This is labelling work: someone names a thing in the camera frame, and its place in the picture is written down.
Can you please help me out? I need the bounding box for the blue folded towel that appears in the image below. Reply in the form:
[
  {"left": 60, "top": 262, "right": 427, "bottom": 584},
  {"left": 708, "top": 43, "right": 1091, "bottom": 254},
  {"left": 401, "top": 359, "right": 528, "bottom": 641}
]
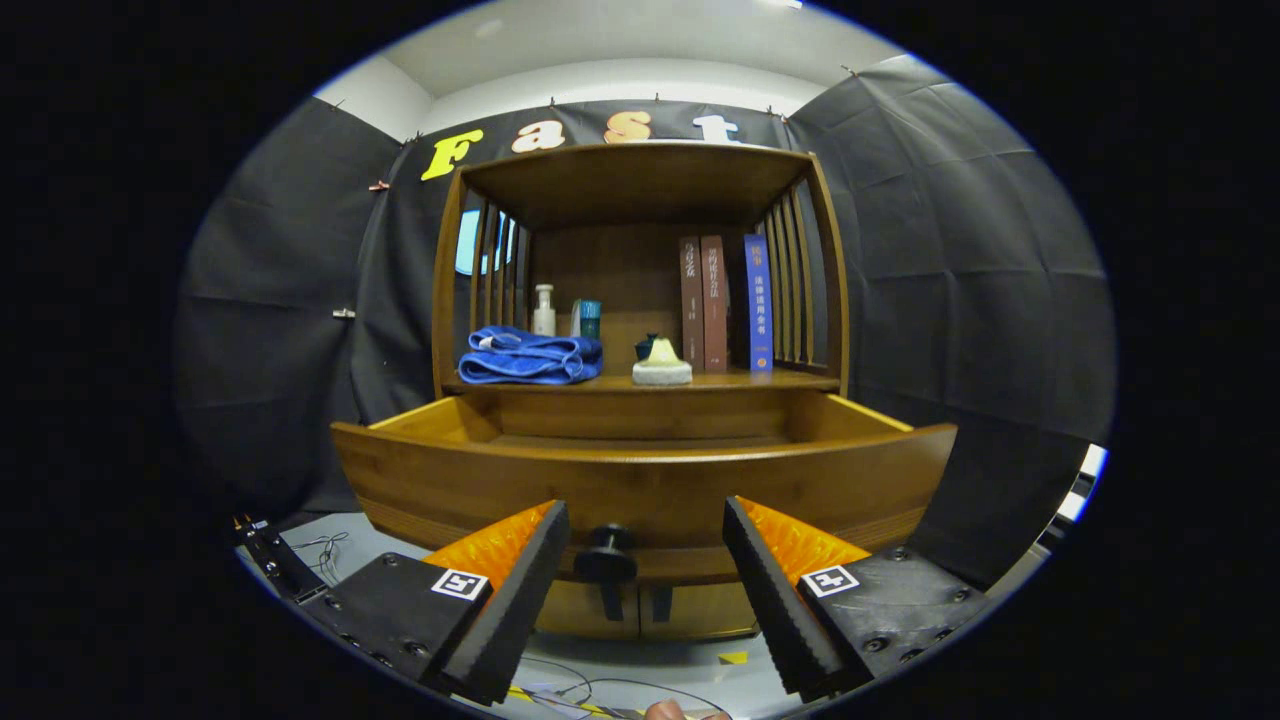
[{"left": 457, "top": 325, "right": 605, "bottom": 386}]

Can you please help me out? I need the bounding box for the blue book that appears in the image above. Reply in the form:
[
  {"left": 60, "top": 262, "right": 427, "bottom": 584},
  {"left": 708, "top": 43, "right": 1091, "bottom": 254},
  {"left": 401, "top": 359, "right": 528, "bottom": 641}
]
[{"left": 743, "top": 233, "right": 775, "bottom": 373}]

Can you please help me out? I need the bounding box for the wooden countertop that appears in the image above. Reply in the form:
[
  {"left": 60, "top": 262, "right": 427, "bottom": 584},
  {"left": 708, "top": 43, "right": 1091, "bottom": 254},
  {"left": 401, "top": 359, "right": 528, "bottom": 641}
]
[{"left": 442, "top": 368, "right": 841, "bottom": 396}]

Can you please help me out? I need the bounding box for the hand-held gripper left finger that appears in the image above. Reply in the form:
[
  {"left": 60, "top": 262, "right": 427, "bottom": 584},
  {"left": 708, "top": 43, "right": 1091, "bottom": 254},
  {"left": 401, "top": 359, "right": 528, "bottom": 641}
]
[{"left": 300, "top": 500, "right": 571, "bottom": 706}]

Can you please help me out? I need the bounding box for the thin floor cable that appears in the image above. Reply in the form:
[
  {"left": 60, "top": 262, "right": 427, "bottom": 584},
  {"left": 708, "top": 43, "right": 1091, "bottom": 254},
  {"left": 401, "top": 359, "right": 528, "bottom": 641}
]
[
  {"left": 505, "top": 655, "right": 736, "bottom": 720},
  {"left": 290, "top": 530, "right": 351, "bottom": 586}
]

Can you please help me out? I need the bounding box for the wooden drawer with black knob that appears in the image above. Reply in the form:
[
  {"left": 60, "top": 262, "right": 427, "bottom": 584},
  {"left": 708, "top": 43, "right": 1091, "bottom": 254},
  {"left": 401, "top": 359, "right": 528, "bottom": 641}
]
[{"left": 330, "top": 388, "right": 959, "bottom": 586}]

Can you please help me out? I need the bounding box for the wooden cabinet door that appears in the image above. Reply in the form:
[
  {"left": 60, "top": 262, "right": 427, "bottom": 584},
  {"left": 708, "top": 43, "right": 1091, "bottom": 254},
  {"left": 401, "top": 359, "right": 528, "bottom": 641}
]
[
  {"left": 530, "top": 578, "right": 641, "bottom": 641},
  {"left": 640, "top": 582, "right": 761, "bottom": 641}
]

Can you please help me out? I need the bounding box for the pale yellow grey-based scrubber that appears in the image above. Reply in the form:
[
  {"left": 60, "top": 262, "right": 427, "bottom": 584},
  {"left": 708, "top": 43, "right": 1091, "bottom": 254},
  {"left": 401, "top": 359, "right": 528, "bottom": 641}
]
[{"left": 631, "top": 337, "right": 694, "bottom": 387}]

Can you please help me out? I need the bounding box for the brown wooden cabinet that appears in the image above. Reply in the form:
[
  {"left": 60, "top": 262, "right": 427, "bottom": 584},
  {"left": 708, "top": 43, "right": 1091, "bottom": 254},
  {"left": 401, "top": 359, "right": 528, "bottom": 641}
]
[{"left": 430, "top": 140, "right": 851, "bottom": 643}]

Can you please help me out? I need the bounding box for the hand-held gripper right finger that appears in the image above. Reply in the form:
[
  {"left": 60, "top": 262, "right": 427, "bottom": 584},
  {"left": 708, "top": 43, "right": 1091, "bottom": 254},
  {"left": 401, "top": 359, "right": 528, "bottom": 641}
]
[{"left": 722, "top": 495, "right": 1001, "bottom": 703}]

